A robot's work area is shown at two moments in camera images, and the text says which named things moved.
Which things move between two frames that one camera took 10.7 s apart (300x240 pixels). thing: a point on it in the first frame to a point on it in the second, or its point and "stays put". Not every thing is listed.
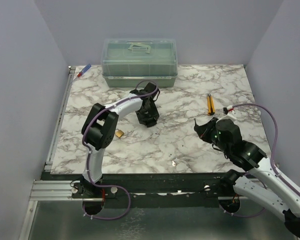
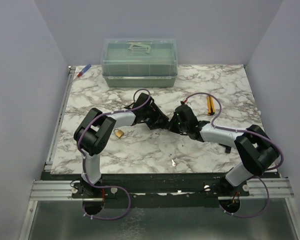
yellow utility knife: [211, 104] stays put
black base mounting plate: [157, 190] stays put
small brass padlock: [119, 133] stays put
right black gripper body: [209, 134] to [177, 126]
